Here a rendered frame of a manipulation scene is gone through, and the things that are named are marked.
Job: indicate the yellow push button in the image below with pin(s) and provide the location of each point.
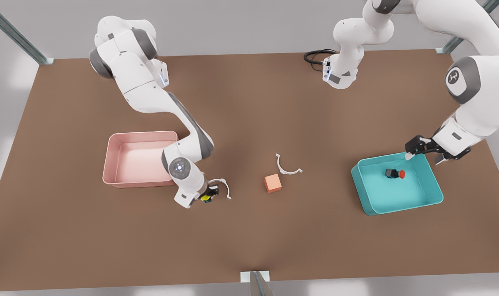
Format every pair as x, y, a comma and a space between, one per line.
204, 198

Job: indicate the red push button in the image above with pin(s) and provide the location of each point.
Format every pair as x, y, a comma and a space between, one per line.
395, 174

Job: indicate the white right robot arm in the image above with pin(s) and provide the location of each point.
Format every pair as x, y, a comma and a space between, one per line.
134, 78

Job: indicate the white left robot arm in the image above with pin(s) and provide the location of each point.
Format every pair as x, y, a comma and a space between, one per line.
479, 82

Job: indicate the blue storage box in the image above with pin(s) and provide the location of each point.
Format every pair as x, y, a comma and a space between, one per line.
397, 193

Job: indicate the pink storage box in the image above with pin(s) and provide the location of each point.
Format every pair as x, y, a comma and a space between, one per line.
138, 162

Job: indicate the white curved clip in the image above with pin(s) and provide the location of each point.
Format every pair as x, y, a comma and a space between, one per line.
227, 188
283, 168

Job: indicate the orange cube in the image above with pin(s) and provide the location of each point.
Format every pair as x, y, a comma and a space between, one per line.
273, 183

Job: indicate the silver frame post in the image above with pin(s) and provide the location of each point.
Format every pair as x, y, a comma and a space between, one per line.
257, 283
15, 35
463, 37

